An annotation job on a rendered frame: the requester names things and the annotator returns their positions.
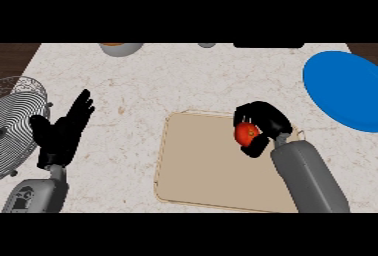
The small grey object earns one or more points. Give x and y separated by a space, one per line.
207 44

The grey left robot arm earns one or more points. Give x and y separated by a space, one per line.
37 193

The grey bowl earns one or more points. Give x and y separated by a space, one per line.
121 48

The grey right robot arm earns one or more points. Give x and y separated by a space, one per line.
307 175

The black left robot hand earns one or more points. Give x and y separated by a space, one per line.
61 133

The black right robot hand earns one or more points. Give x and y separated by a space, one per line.
267 117

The beige tray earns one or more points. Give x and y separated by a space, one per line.
216 166

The blue plate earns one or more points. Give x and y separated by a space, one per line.
344 90

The red tomato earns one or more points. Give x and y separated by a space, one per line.
245 134

